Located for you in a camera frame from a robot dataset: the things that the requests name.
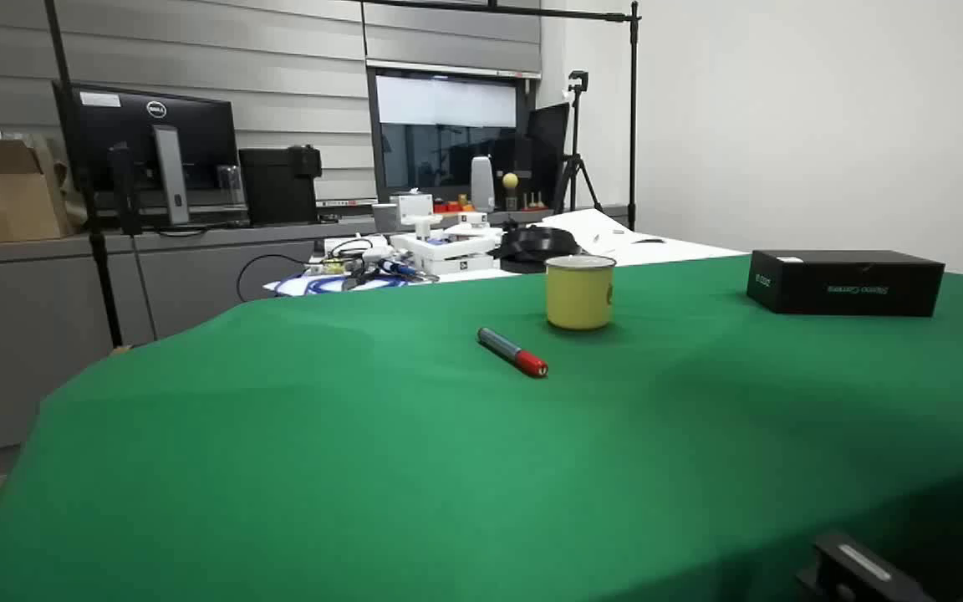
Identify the red capped silver marker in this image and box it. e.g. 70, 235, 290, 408
475, 323, 551, 381

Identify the yellow mug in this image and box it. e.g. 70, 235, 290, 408
542, 251, 617, 336

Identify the white electronic device pile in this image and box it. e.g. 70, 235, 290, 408
390, 188, 509, 281

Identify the small white bottle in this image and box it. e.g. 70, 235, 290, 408
468, 151, 497, 215

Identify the small black side monitor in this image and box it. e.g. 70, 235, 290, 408
526, 100, 570, 215

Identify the green table cloth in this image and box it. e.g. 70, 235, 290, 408
0, 255, 963, 602

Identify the black desktop computer case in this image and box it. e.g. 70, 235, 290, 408
238, 143, 325, 226

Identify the black stand pole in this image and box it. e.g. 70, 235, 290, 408
625, 0, 642, 232
42, 0, 126, 347

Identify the black rectangular box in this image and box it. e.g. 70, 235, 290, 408
746, 249, 948, 321

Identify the black Dell monitor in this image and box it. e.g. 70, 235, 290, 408
53, 79, 249, 226

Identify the grey desk cabinet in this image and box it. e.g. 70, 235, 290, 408
0, 222, 395, 462

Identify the thick blue cable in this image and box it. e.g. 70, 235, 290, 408
304, 263, 425, 297

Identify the large black wall screen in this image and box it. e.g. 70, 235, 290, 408
363, 68, 538, 212

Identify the black camera tripod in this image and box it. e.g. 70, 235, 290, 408
547, 68, 607, 215

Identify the thin blue looped cable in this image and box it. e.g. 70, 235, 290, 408
234, 251, 306, 304

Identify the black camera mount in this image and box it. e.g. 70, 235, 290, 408
795, 531, 941, 602

